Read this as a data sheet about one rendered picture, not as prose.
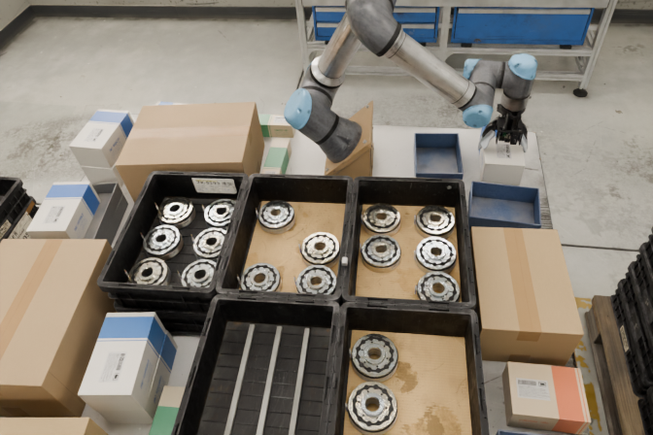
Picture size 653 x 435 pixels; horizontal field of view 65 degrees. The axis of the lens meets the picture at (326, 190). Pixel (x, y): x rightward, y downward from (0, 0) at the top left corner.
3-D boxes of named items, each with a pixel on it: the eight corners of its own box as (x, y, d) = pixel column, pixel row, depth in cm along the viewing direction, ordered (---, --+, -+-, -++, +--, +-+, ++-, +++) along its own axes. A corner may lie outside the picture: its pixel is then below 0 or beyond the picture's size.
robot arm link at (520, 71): (507, 50, 144) (539, 52, 142) (500, 83, 152) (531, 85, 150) (505, 65, 139) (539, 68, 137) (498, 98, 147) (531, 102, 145)
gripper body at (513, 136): (494, 146, 158) (500, 115, 149) (493, 127, 163) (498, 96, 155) (520, 147, 156) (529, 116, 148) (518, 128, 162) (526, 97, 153)
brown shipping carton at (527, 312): (463, 261, 149) (470, 226, 137) (543, 264, 146) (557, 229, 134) (472, 359, 128) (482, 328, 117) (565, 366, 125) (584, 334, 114)
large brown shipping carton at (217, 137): (136, 208, 173) (114, 165, 159) (160, 148, 194) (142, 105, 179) (253, 206, 170) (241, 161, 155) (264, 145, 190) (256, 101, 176)
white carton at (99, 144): (108, 128, 190) (98, 108, 183) (137, 130, 187) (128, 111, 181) (80, 165, 176) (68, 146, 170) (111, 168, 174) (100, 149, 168)
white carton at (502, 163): (478, 143, 180) (482, 122, 173) (514, 145, 178) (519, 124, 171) (480, 184, 166) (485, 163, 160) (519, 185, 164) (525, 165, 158)
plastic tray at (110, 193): (65, 194, 173) (58, 184, 169) (122, 192, 171) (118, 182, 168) (32, 260, 154) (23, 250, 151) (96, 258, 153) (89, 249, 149)
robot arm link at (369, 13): (354, 9, 118) (503, 118, 134) (364, -20, 123) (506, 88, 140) (327, 38, 127) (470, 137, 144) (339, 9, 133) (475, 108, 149)
